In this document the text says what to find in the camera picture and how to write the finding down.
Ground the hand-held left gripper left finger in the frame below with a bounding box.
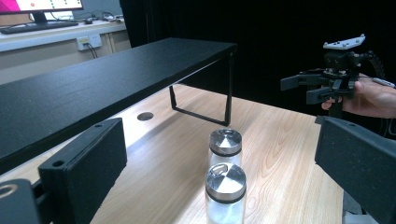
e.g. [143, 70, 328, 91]
[37, 117, 128, 224]

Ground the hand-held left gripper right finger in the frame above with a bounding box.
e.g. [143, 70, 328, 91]
[314, 115, 396, 224]

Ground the black desk shelf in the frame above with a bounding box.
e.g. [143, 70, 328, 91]
[0, 37, 238, 175]

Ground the glass jar with metal lid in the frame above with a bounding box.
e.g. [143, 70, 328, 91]
[205, 161, 248, 224]
[207, 128, 243, 168]

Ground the black curtain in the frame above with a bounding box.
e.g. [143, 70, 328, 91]
[119, 0, 396, 117]

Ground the beige office desk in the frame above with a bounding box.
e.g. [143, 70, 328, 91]
[0, 19, 133, 86]

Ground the black keyboard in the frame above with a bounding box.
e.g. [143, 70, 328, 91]
[0, 20, 79, 35]

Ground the computer monitor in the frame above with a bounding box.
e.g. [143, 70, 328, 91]
[0, 0, 85, 24]

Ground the black ribbed cable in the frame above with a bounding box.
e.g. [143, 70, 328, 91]
[366, 50, 387, 79]

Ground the silver cable plug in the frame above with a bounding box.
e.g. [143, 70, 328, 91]
[372, 77, 396, 89]

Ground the dark round cable grommet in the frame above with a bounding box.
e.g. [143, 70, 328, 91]
[136, 111, 155, 122]

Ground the black power cable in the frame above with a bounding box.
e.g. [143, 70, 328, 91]
[85, 42, 99, 60]

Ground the white wall socket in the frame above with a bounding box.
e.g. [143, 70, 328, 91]
[76, 33, 104, 52]

